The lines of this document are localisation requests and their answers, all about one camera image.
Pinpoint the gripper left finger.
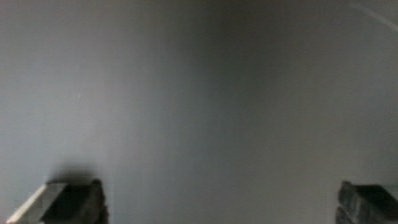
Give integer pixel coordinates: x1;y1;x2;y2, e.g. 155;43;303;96
6;179;109;224

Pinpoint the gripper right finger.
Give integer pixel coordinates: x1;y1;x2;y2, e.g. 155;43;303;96
335;181;398;224

